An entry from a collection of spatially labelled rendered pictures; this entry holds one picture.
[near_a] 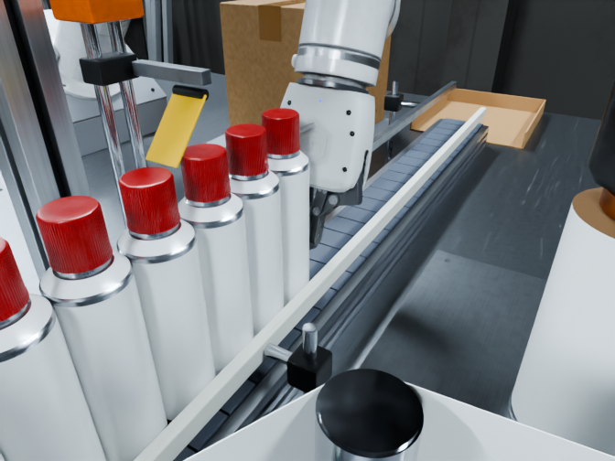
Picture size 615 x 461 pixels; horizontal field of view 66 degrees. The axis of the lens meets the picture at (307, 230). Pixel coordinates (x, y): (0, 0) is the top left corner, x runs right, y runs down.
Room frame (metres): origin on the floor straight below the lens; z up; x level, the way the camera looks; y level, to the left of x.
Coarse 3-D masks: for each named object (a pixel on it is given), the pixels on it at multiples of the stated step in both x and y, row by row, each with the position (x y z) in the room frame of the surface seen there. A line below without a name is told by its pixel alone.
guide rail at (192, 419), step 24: (480, 120) 0.99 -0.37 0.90; (456, 144) 0.82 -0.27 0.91; (432, 168) 0.70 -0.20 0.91; (408, 192) 0.61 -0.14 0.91; (384, 216) 0.54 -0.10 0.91; (360, 240) 0.48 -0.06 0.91; (336, 264) 0.42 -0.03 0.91; (312, 288) 0.38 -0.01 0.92; (288, 312) 0.35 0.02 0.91; (264, 336) 0.31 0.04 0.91; (240, 360) 0.28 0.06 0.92; (216, 384) 0.26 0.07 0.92; (240, 384) 0.27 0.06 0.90; (192, 408) 0.24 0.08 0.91; (216, 408) 0.25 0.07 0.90; (168, 432) 0.22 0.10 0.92; (192, 432) 0.23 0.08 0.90; (144, 456) 0.20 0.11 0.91; (168, 456) 0.21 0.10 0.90
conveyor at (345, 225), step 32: (448, 128) 0.99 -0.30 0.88; (416, 160) 0.81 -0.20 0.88; (448, 160) 0.81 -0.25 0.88; (384, 192) 0.67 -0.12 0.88; (416, 192) 0.67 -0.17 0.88; (352, 224) 0.57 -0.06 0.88; (320, 256) 0.49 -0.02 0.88; (256, 384) 0.29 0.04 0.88; (224, 416) 0.26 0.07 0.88; (192, 448) 0.23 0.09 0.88
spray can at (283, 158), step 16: (272, 112) 0.41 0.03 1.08; (288, 112) 0.41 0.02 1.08; (272, 128) 0.39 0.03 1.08; (288, 128) 0.40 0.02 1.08; (272, 144) 0.39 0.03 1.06; (288, 144) 0.40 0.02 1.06; (272, 160) 0.39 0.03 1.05; (288, 160) 0.39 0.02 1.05; (304, 160) 0.40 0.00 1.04; (288, 176) 0.39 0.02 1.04; (304, 176) 0.39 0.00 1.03; (288, 192) 0.39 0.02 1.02; (304, 192) 0.39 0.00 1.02; (288, 208) 0.39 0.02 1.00; (304, 208) 0.39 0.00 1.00; (288, 224) 0.39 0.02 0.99; (304, 224) 0.39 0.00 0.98; (288, 240) 0.38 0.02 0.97; (304, 240) 0.39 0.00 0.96; (288, 256) 0.38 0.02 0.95; (304, 256) 0.39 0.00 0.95; (288, 272) 0.38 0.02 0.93; (304, 272) 0.39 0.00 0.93; (288, 288) 0.38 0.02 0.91
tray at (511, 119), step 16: (448, 96) 1.37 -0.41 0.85; (464, 96) 1.35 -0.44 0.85; (480, 96) 1.33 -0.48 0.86; (496, 96) 1.31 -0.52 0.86; (512, 96) 1.29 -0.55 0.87; (432, 112) 1.26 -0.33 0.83; (448, 112) 1.26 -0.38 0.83; (464, 112) 1.26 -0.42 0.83; (496, 112) 1.26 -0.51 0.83; (512, 112) 1.26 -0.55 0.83; (528, 112) 1.26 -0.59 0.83; (416, 128) 1.12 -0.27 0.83; (496, 128) 1.12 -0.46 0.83; (512, 128) 1.12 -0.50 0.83; (528, 128) 1.02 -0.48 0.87; (496, 144) 1.02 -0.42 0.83; (512, 144) 1.02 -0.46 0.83
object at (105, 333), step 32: (64, 224) 0.22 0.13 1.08; (96, 224) 0.23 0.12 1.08; (64, 256) 0.22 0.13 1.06; (96, 256) 0.22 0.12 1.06; (64, 288) 0.21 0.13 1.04; (96, 288) 0.21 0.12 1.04; (128, 288) 0.23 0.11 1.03; (64, 320) 0.21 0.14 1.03; (96, 320) 0.21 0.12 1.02; (128, 320) 0.22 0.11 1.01; (96, 352) 0.21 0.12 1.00; (128, 352) 0.22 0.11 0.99; (96, 384) 0.21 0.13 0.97; (128, 384) 0.21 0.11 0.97; (96, 416) 0.21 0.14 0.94; (128, 416) 0.21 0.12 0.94; (160, 416) 0.23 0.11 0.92; (128, 448) 0.21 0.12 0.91
